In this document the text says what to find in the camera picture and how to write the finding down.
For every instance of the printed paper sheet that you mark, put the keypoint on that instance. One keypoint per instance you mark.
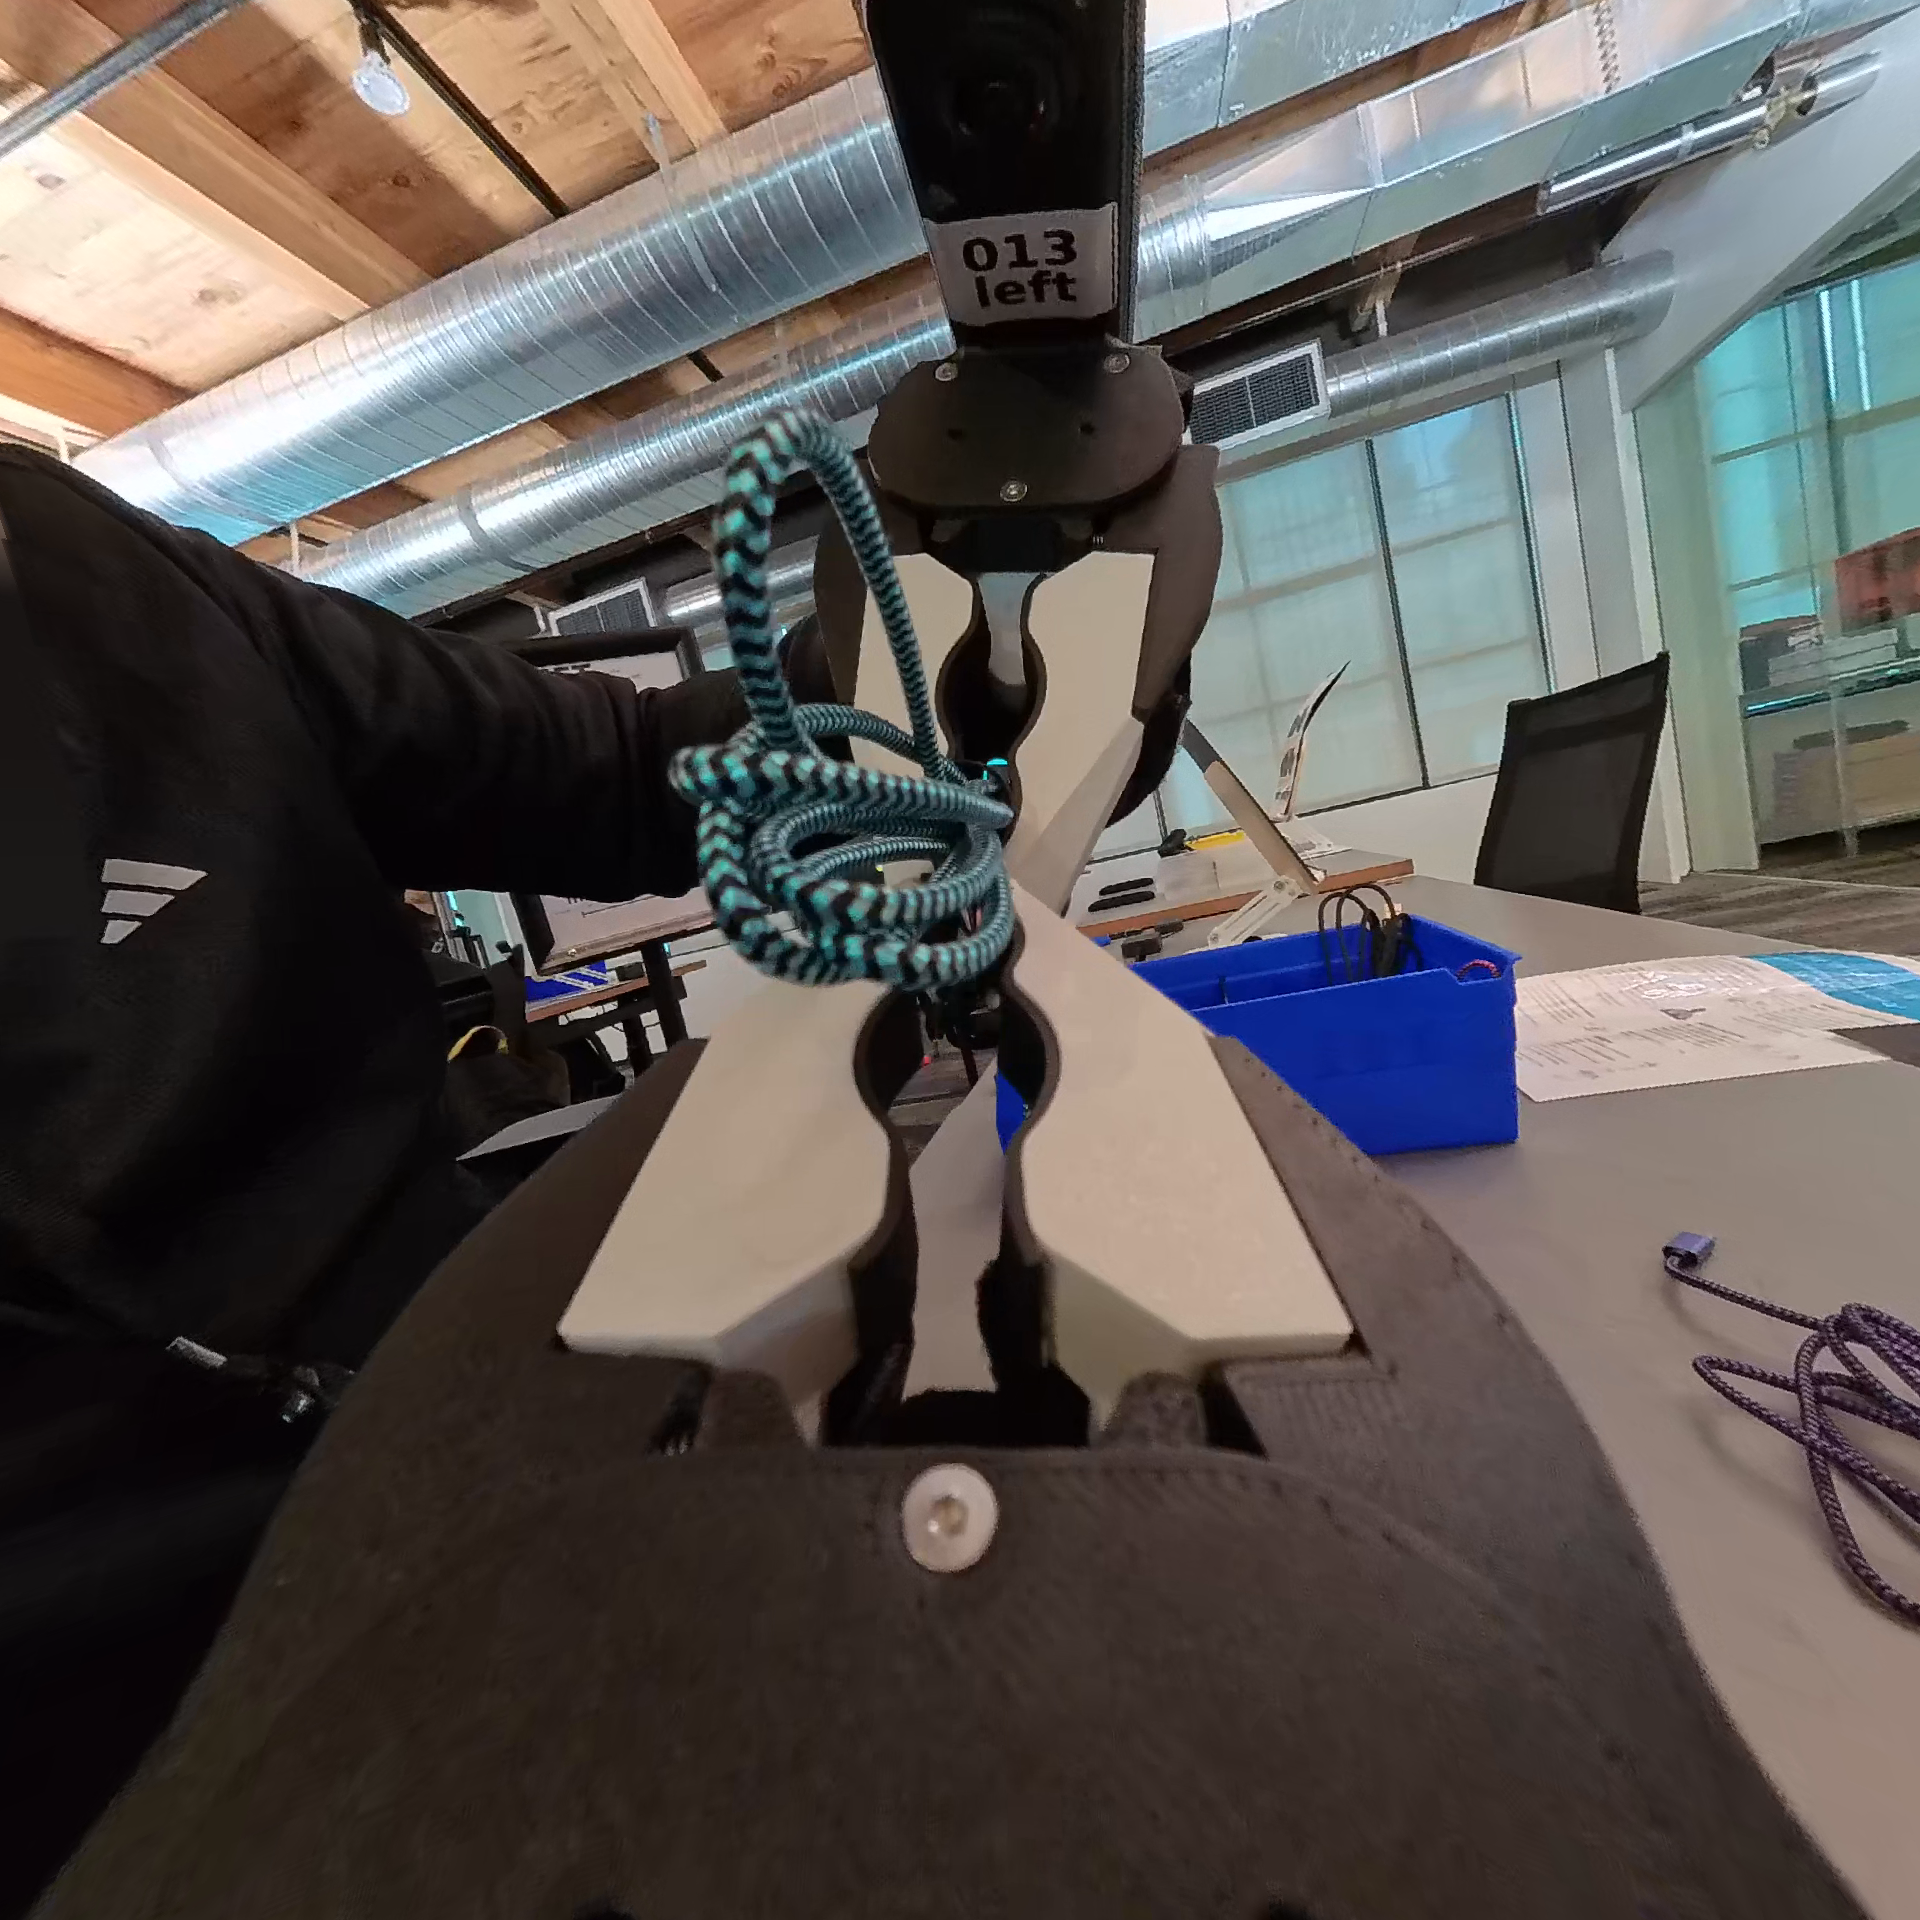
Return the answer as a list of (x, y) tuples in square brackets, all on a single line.
[(1651, 1036)]

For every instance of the blue plastic bin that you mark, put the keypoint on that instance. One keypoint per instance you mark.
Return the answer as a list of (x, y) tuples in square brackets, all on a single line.
[(1348, 1065)]

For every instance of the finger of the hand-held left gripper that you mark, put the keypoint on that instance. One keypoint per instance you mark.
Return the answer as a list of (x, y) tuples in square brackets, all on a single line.
[(1096, 675), (901, 646)]

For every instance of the ceiling light bulb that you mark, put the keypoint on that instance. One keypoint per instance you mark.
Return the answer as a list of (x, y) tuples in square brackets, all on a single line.
[(380, 87)]

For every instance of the silver rectangular ceiling duct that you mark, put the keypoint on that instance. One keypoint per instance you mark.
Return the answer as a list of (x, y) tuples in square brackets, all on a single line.
[(1425, 136)]

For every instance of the silver spiral ceiling duct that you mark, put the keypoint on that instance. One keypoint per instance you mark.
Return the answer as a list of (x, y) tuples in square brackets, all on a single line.
[(598, 299), (1500, 330)]

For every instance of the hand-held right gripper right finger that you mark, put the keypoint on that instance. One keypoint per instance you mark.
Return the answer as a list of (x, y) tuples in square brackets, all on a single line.
[(1155, 1185)]

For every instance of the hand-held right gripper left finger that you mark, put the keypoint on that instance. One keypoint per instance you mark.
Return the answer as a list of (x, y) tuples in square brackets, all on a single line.
[(733, 1201)]

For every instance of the person's left forearm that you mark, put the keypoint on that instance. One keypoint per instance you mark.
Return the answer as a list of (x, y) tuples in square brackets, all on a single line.
[(524, 750)]

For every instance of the white vent grille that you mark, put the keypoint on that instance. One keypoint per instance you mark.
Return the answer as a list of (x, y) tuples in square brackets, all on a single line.
[(1257, 393)]

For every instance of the black office chair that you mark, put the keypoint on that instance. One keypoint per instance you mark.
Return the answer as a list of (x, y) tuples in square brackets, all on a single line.
[(1576, 779)]

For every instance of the wide black table strip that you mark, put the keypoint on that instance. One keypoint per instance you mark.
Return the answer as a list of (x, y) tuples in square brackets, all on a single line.
[(1882, 1046)]

